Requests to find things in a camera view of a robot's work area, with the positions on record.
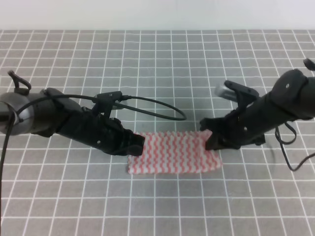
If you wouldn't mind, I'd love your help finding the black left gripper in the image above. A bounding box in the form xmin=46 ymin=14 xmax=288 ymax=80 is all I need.
xmin=63 ymin=107 xmax=145 ymax=156

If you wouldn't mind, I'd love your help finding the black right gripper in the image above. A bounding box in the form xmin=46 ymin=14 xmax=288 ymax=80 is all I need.
xmin=199 ymin=109 xmax=249 ymax=150

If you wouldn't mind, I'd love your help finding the pink wavy striped towel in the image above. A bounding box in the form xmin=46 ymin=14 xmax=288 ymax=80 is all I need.
xmin=128 ymin=130 xmax=222 ymax=175

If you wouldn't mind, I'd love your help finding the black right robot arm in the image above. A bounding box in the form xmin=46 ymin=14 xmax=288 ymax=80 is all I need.
xmin=200 ymin=69 xmax=315 ymax=150

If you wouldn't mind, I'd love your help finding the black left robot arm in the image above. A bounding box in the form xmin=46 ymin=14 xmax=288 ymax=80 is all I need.
xmin=0 ymin=70 xmax=145 ymax=156

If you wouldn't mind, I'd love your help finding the grey checked tablecloth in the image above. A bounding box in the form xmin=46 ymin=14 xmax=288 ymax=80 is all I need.
xmin=0 ymin=30 xmax=315 ymax=236

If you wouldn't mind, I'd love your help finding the black left camera cable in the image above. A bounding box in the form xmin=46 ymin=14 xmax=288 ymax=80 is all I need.
xmin=0 ymin=94 xmax=186 ymax=236

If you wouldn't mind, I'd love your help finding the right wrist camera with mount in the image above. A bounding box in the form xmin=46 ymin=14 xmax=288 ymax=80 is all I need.
xmin=215 ymin=80 xmax=259 ymax=109

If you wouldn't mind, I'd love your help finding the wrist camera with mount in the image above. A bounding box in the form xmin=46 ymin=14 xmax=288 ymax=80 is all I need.
xmin=92 ymin=91 xmax=128 ymax=119
xmin=215 ymin=80 xmax=259 ymax=109

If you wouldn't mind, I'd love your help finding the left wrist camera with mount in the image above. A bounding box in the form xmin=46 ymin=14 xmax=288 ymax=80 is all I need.
xmin=92 ymin=91 xmax=128 ymax=119

